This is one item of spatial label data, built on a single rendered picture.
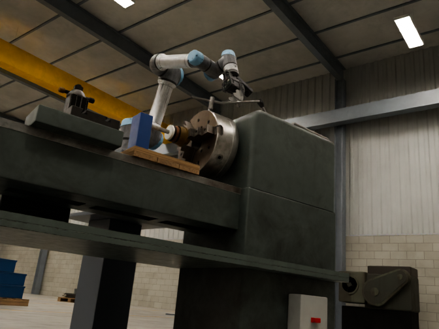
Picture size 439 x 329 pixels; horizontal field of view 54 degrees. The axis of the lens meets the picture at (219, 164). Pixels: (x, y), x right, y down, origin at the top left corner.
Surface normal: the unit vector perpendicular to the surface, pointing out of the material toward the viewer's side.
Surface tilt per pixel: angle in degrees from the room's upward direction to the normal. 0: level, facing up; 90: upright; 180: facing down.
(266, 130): 90
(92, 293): 90
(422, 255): 90
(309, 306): 90
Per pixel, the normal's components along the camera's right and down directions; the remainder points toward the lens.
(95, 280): -0.67, -0.28
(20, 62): 0.79, -0.12
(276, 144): 0.62, -0.18
